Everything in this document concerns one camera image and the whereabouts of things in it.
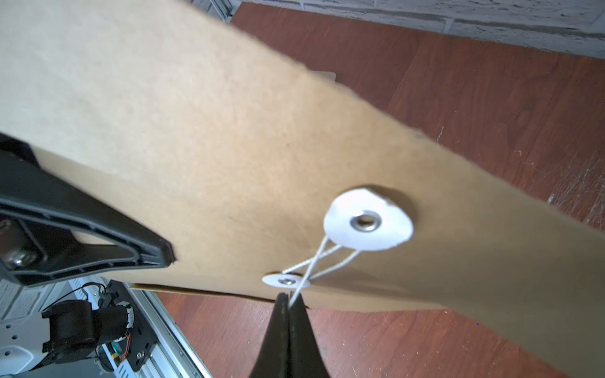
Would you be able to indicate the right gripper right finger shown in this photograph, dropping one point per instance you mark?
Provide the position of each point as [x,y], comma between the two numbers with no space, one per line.
[304,357]

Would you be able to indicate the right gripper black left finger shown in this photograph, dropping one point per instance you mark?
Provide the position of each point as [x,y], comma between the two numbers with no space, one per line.
[273,357]

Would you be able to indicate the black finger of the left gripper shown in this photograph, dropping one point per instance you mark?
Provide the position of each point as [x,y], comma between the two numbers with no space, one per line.
[52,231]

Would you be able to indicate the brown kraft file bag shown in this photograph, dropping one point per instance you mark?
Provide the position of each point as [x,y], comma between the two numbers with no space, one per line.
[234,153]

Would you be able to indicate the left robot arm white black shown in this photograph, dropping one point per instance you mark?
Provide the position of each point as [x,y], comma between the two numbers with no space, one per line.
[64,331]

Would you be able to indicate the aluminium rail frame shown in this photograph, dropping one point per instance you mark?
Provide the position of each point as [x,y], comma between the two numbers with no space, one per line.
[173,356]

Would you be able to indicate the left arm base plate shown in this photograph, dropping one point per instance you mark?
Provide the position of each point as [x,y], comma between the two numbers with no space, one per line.
[133,348]

